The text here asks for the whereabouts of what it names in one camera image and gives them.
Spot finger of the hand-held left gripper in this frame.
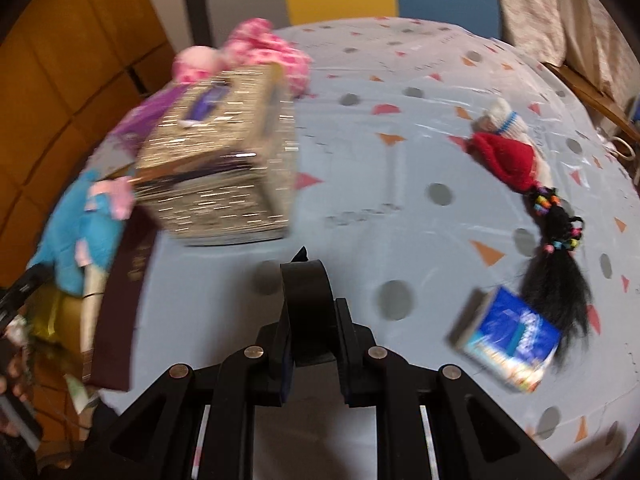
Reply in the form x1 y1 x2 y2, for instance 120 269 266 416
0 264 53 326

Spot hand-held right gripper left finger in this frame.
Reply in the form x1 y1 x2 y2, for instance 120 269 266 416
42 322 294 480

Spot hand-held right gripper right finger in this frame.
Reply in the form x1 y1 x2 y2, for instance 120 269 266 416
335 297 566 480

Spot small blue plush toy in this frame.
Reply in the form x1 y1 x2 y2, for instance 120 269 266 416
27 169 136 296

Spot dark red gold-lined box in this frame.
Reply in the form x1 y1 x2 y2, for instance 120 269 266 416
27 205 158 393

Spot pink face mask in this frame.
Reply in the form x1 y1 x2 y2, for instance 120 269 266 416
84 176 137 221

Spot blue and white tissue packet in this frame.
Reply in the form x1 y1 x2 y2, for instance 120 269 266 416
446 286 562 395

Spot black beaded hair wig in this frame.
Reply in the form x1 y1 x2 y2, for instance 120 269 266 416
519 186 595 368

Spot red knit sock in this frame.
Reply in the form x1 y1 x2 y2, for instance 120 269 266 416
466 131 542 193

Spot white knit hat blue stripes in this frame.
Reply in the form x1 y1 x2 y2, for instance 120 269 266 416
472 98 527 137

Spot light blue patterned tablecloth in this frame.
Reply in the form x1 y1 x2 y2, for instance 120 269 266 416
27 17 640 480

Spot silver ornate tissue box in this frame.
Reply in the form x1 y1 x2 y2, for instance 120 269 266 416
134 64 297 247

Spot purple cardboard box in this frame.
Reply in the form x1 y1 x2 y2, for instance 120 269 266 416
109 82 191 161

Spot wooden wardrobe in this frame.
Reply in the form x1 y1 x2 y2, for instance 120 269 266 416
0 0 173 261

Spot cream cloth piece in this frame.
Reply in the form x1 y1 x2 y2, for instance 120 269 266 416
529 152 555 190

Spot pink spotted plush toy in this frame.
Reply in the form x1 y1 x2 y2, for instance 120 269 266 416
222 17 313 98

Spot wooden side table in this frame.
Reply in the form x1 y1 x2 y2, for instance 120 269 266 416
542 60 640 141

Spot cream patterned curtain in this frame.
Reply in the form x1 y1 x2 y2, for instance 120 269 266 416
487 0 640 121

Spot black upright post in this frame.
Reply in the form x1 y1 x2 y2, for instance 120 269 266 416
182 0 215 47

